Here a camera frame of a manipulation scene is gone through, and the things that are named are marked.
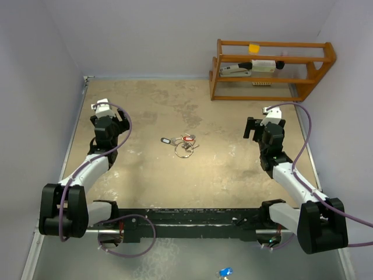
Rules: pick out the red key tag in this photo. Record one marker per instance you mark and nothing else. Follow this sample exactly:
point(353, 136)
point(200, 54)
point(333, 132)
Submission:
point(188, 138)

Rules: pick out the wooden shelf rack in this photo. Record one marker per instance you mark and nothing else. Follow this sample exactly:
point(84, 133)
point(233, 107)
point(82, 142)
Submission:
point(305, 66)

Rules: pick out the grey black stapler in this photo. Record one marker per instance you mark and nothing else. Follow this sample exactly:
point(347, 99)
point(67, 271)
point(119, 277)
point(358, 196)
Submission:
point(237, 70)

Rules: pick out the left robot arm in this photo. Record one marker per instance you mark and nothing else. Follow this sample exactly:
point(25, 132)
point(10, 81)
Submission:
point(64, 211)

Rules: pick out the large silver keyring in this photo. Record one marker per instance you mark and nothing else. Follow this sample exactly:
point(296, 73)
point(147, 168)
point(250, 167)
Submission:
point(182, 153)

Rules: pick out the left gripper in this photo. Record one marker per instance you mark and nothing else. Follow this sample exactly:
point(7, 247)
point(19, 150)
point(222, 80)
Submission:
point(123, 125)

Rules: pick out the silver key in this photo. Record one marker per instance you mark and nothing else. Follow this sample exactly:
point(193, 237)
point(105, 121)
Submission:
point(189, 145)

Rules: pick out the yellow sticky note pad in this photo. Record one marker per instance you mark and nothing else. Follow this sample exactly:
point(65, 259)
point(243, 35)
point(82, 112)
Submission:
point(253, 49)

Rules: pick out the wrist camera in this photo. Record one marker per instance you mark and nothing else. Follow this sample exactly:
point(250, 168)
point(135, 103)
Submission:
point(102, 109)
point(272, 115)

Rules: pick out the black key tag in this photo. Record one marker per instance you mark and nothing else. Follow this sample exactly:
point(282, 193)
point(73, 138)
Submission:
point(166, 141)

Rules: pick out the black base frame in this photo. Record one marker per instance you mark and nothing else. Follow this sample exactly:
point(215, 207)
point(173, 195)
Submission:
point(244, 224)

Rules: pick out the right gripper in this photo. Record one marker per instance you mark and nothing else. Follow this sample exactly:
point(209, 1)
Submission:
point(253, 125)

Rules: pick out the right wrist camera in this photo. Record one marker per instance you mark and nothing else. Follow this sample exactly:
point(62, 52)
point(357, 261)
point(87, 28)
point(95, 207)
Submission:
point(272, 115)

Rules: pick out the white staples box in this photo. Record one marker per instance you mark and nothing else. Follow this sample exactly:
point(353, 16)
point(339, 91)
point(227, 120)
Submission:
point(263, 66)

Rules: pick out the strip of staples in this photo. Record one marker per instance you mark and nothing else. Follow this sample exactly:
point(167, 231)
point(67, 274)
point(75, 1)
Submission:
point(261, 83)

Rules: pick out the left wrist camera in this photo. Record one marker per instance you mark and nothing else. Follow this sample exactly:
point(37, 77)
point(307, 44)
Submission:
point(102, 109)

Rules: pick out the blue key tag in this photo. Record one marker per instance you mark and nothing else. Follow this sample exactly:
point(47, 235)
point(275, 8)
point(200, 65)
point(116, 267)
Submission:
point(224, 273)

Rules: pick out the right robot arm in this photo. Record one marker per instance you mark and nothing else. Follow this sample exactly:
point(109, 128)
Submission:
point(316, 221)

